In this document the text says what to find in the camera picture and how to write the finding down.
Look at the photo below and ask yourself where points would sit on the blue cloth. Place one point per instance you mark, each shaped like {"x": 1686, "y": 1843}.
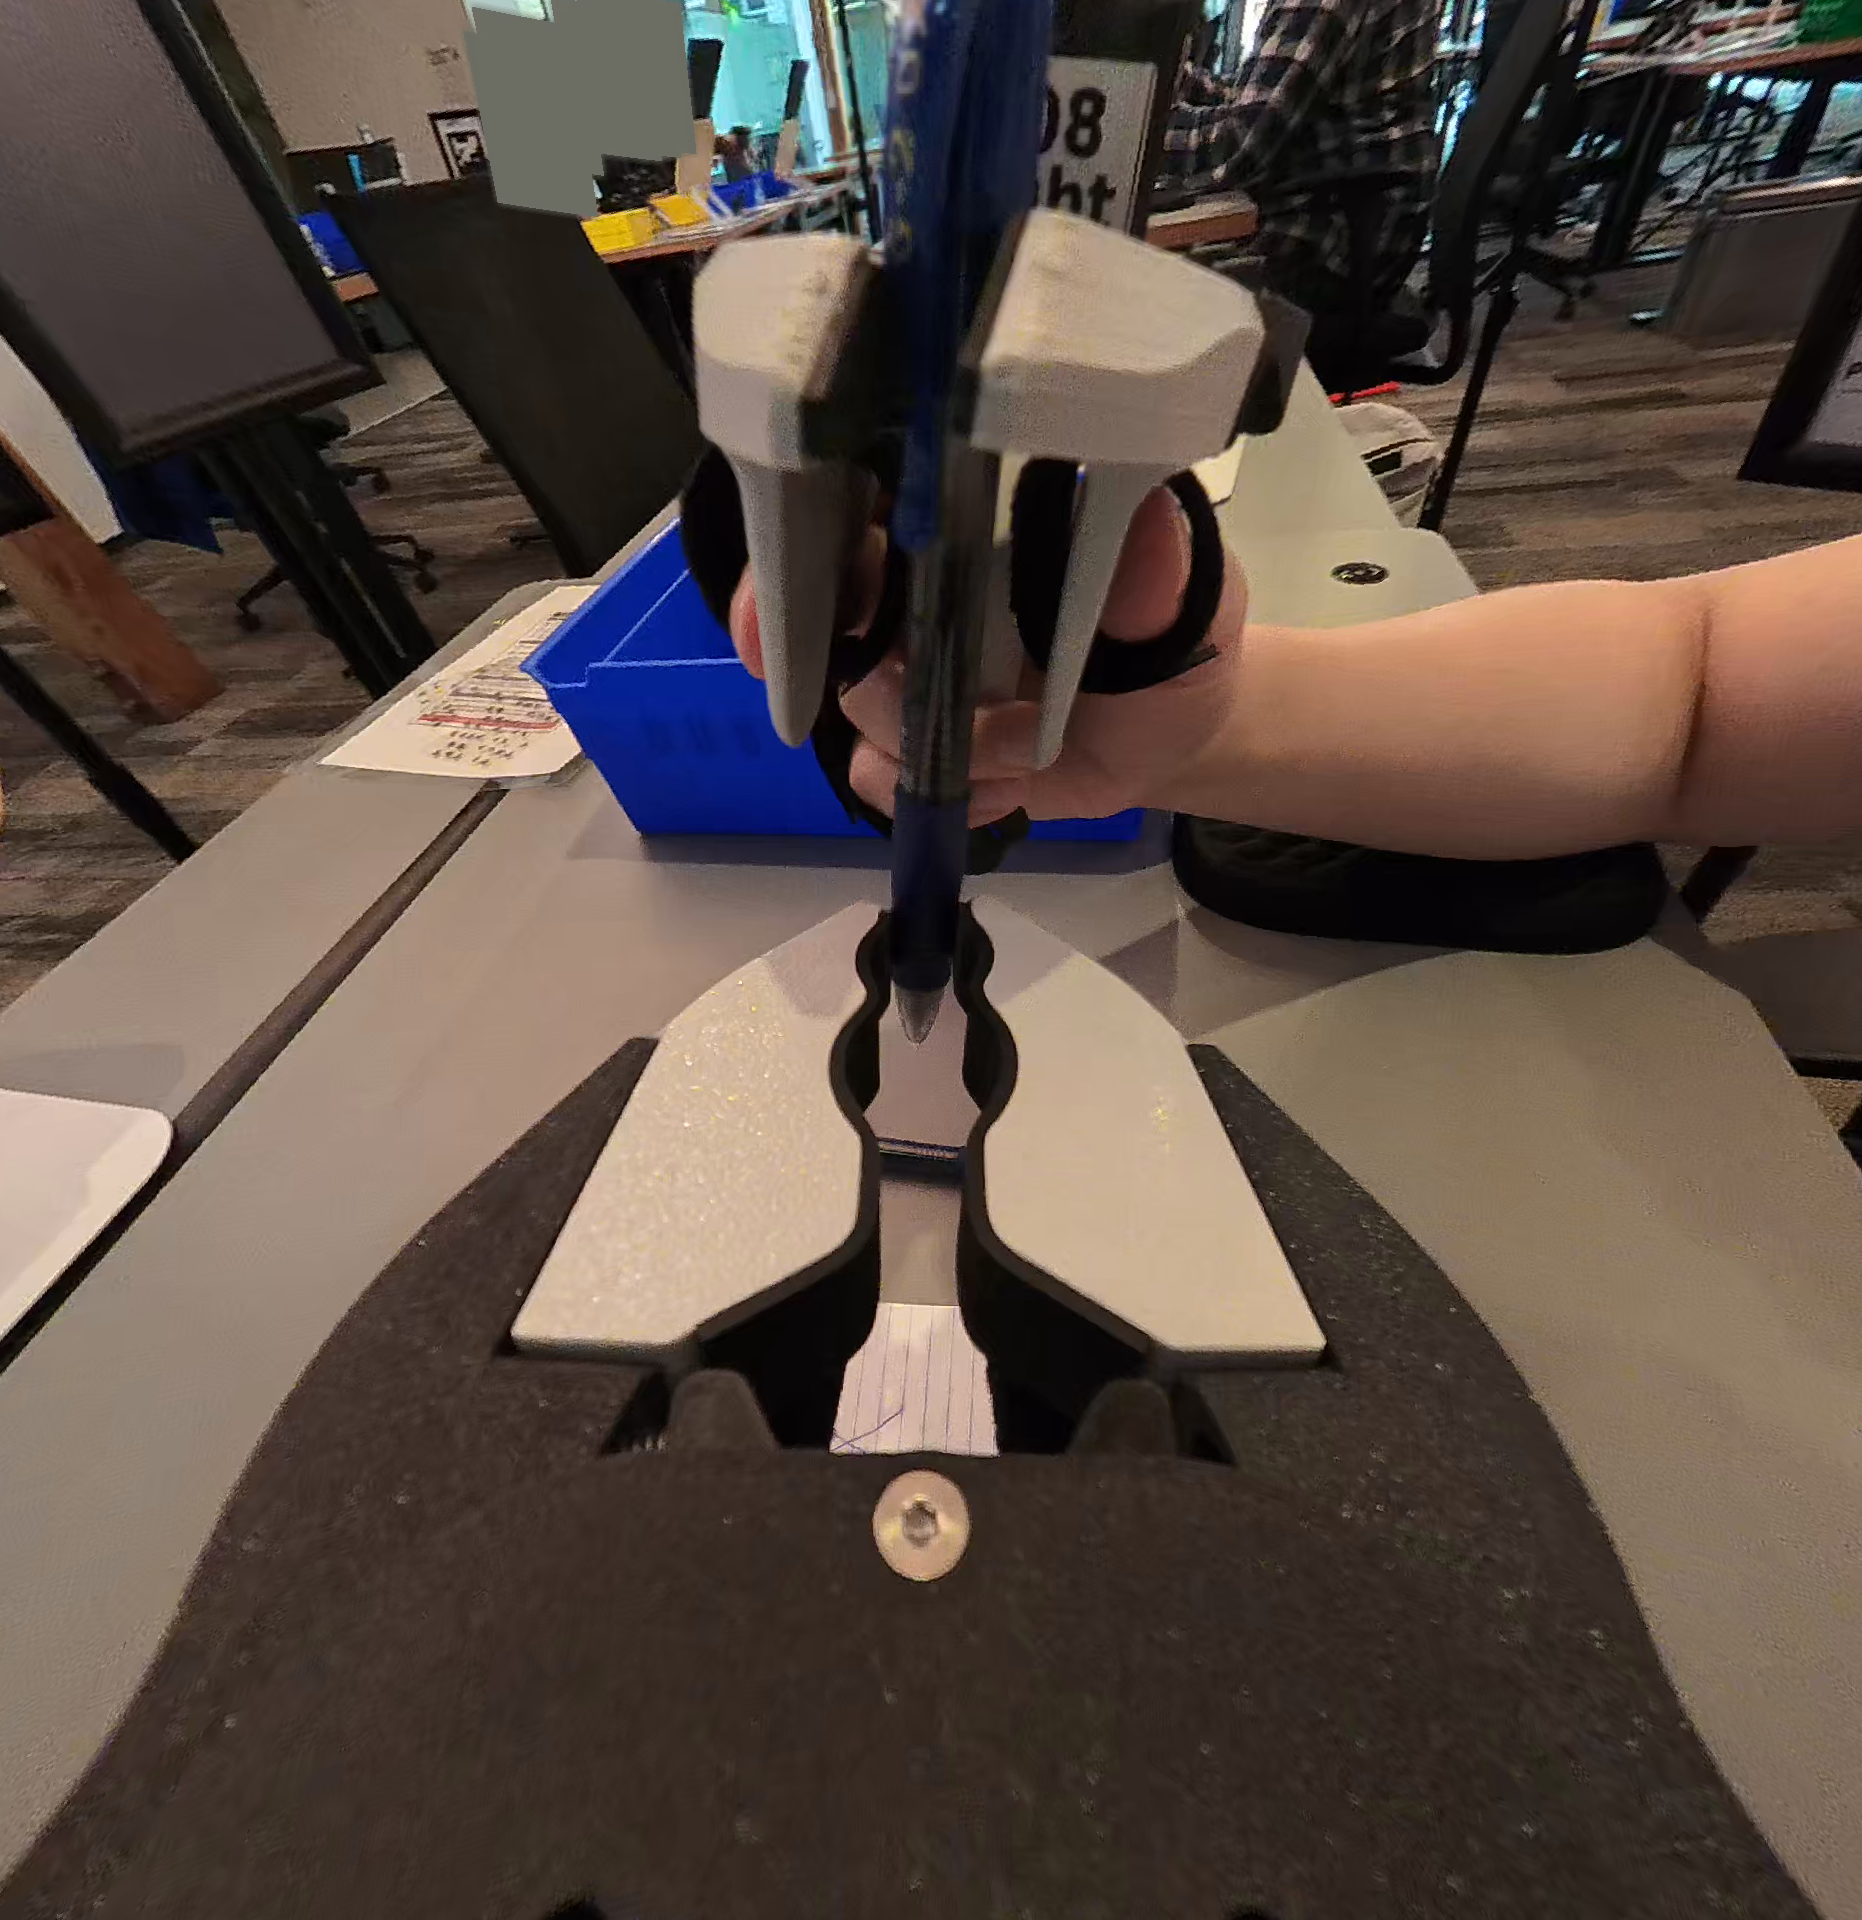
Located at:
{"x": 160, "y": 503}

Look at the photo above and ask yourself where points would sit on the black framed easel board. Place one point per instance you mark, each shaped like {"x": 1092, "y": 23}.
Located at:
{"x": 136, "y": 210}

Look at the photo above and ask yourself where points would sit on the white lined notepad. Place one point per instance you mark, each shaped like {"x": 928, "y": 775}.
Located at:
{"x": 917, "y": 1393}

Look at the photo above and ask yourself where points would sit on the wooden beam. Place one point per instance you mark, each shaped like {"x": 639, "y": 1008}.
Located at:
{"x": 107, "y": 616}

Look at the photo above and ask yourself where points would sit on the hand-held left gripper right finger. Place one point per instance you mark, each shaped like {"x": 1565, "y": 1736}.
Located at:
{"x": 1141, "y": 1185}

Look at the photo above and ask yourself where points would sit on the person's right forearm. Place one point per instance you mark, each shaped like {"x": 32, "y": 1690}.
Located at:
{"x": 1547, "y": 719}

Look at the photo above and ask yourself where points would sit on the grey cabinet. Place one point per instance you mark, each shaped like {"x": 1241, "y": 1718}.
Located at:
{"x": 1757, "y": 264}

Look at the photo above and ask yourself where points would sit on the white printed paper sheet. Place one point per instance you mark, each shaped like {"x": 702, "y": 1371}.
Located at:
{"x": 467, "y": 706}

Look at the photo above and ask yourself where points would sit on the black and white marker sign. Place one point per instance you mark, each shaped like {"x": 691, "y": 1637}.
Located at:
{"x": 457, "y": 144}

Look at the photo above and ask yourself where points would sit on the black mesh chair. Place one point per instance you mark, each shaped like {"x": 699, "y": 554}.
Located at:
{"x": 1412, "y": 892}

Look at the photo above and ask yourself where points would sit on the black framed sign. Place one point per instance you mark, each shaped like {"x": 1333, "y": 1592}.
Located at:
{"x": 1831, "y": 375}

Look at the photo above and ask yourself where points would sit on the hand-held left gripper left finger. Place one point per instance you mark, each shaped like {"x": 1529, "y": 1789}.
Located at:
{"x": 706, "y": 1170}

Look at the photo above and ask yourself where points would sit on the white flat panel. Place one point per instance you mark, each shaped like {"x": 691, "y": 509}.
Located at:
{"x": 46, "y": 1200}

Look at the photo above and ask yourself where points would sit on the wooden desk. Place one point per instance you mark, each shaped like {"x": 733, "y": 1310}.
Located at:
{"x": 1741, "y": 67}

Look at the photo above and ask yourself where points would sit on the blue plastic bin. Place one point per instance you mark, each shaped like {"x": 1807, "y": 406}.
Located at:
{"x": 691, "y": 735}

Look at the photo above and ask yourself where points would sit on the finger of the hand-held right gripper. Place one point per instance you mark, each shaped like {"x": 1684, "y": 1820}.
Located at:
{"x": 765, "y": 360}
{"x": 1110, "y": 346}

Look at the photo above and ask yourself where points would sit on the person's right hand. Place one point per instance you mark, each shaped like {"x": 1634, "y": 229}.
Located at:
{"x": 1157, "y": 751}

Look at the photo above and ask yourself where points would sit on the yellow box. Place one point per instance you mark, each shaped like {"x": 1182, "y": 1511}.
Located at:
{"x": 624, "y": 230}

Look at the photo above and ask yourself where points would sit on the black table grommet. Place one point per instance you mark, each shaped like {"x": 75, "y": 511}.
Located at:
{"x": 1359, "y": 573}

